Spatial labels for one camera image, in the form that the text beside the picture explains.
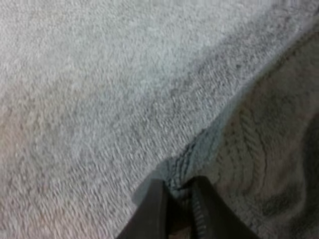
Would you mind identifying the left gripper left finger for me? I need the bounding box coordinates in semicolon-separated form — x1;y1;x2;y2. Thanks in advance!
116;178;178;239

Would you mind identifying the grey-green towel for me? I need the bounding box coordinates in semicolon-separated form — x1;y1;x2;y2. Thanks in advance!
0;0;319;239

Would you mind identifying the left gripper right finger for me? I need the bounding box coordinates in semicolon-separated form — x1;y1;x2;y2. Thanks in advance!
181;175;260;239

